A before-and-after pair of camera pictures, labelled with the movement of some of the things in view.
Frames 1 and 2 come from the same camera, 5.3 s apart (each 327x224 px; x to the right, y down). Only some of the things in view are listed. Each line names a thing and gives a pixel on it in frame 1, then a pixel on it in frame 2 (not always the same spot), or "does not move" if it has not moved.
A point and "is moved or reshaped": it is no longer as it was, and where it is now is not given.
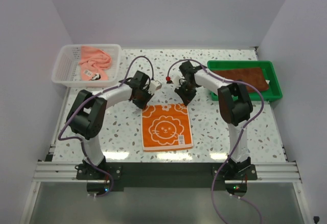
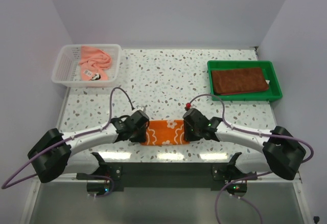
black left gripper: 142,105 → 141,138
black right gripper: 186,98 → 188,136
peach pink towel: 94,61 does not move
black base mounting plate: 166,176 does not move
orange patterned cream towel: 166,127 is moved or reshaped
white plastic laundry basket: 67,71 does not move
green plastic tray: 274,92 does not move
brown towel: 253,75 does not move
